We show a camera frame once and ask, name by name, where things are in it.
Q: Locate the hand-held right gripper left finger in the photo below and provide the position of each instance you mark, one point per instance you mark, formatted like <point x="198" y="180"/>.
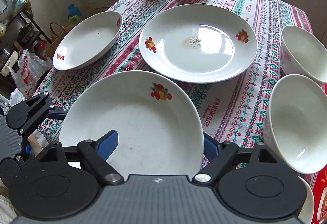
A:
<point x="109" y="143"/>

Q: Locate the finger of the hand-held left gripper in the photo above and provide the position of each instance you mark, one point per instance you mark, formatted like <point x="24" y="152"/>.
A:
<point x="28" y="150"/>
<point x="57" y="114"/>

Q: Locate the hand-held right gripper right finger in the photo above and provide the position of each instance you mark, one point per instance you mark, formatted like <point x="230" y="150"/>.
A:
<point x="209" y="148"/>

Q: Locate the white plate with fruit print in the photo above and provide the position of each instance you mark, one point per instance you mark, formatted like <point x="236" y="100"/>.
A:
<point x="86" y="42"/>
<point x="143" y="121"/>
<point x="178" y="60"/>

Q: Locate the patterned woven tablecloth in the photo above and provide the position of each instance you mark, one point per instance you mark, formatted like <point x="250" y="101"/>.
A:
<point x="224" y="111"/>

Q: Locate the red printed plastic bag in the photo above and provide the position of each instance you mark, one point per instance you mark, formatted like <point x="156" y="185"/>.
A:
<point x="25" y="73"/>

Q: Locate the woven basket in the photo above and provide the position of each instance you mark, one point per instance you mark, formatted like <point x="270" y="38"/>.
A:
<point x="57" y="32"/>

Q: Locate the dark cooking pot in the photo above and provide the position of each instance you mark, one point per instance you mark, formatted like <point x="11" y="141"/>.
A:
<point x="25" y="33"/>

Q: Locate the dark metal rack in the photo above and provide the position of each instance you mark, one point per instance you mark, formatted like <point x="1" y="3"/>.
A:
<point x="33" y="22"/>

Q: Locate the red gift box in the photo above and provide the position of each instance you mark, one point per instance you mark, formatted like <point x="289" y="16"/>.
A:
<point x="322" y="188"/>

